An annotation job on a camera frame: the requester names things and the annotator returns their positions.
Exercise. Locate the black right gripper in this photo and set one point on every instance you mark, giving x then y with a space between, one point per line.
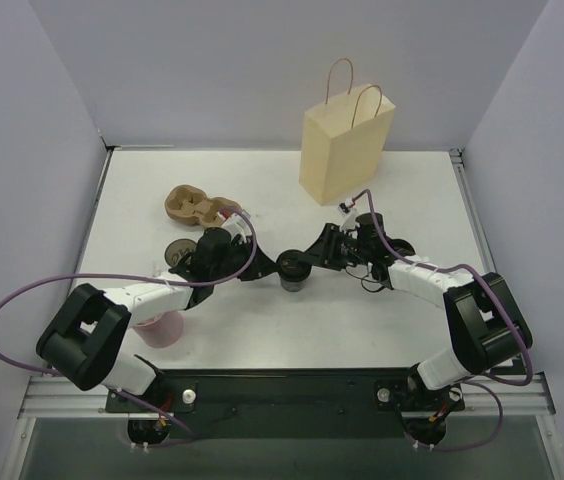
335 245

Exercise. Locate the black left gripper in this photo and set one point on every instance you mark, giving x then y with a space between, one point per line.
246 258

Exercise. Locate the black cup lid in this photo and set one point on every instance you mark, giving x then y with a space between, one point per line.
402 247
291 267

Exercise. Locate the dark plastic cup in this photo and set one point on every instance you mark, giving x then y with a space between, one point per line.
178 249
292 285

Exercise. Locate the brown cardboard cup carrier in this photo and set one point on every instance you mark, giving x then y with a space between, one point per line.
191 206

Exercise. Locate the beige paper bag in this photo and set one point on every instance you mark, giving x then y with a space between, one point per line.
343 139

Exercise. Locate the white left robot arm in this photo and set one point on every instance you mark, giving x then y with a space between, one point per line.
84 338

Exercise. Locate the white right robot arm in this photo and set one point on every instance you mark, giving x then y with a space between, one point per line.
485 324

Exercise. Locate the pink straw holder cup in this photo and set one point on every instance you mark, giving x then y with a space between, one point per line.
161 331

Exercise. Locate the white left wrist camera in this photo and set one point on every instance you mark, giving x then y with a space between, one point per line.
237 226

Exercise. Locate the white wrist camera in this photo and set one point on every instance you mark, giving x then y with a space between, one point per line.
237 226
348 211

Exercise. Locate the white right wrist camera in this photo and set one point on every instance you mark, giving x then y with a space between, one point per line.
348 211

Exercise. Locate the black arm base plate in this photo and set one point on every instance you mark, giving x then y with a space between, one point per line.
332 403

